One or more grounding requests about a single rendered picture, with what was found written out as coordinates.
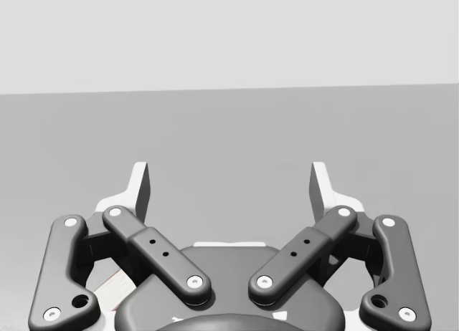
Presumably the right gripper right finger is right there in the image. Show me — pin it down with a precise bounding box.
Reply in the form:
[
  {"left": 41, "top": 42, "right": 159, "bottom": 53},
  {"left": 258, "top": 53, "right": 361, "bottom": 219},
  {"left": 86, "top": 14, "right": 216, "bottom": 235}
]
[{"left": 247, "top": 161, "right": 432, "bottom": 331}]

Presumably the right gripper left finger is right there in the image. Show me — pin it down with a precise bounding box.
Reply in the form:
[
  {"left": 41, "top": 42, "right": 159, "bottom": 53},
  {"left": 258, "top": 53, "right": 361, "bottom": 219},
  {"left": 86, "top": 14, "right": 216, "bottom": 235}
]
[{"left": 28, "top": 161, "right": 212, "bottom": 331}]

